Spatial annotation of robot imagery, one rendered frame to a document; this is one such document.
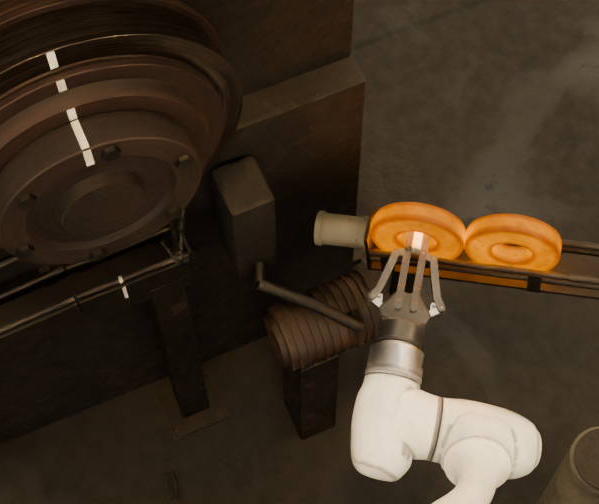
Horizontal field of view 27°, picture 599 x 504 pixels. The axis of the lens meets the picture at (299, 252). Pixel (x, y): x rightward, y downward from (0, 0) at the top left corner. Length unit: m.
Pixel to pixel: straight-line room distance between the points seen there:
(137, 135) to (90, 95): 0.08
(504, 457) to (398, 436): 0.16
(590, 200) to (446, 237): 0.98
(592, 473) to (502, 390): 0.62
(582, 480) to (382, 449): 0.40
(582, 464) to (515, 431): 0.25
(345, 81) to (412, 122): 1.01
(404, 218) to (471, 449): 0.39
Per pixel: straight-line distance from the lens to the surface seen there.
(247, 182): 2.03
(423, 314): 2.03
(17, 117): 1.57
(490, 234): 2.03
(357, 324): 2.18
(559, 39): 3.23
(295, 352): 2.22
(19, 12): 1.56
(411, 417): 1.94
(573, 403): 2.78
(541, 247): 2.05
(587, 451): 2.19
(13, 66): 1.52
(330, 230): 2.11
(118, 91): 1.57
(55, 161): 1.56
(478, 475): 1.89
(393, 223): 2.05
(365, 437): 1.94
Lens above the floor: 2.56
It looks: 63 degrees down
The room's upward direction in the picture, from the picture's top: 1 degrees counter-clockwise
